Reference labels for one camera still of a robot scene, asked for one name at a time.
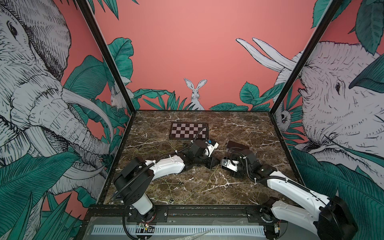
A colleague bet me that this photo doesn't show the blue smartphone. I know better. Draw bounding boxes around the blue smartphone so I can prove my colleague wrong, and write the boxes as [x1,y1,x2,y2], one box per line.
[226,141,250,153]

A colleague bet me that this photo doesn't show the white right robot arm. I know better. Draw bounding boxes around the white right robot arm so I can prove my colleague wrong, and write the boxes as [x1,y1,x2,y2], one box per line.
[228,148,359,240]

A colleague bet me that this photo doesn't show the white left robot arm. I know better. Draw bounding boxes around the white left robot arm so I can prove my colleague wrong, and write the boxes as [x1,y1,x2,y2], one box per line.
[111,127,219,219]

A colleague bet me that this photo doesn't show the dark chessboard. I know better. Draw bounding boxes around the dark chessboard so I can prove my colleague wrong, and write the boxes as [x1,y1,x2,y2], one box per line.
[169,122,209,140]

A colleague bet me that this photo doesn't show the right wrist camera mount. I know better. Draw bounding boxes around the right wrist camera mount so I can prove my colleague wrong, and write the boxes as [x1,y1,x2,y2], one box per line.
[221,159,240,172]

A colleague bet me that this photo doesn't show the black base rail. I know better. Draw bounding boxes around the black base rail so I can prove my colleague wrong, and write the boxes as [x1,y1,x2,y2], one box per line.
[85,205,279,225]

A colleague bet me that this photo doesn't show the white slotted cable duct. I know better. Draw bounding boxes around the white slotted cable duct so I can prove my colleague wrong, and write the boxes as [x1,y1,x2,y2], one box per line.
[91,224,266,237]

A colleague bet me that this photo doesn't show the black corner frame post right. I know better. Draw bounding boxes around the black corner frame post right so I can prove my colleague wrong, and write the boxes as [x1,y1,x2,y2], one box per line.
[269,0,344,115]

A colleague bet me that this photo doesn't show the black corner frame post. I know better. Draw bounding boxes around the black corner frame post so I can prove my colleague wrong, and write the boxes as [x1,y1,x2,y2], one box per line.
[269,0,344,115]
[74,0,137,114]

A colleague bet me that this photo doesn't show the black corner frame post left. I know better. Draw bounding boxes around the black corner frame post left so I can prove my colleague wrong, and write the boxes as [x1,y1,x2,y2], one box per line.
[74,0,137,114]

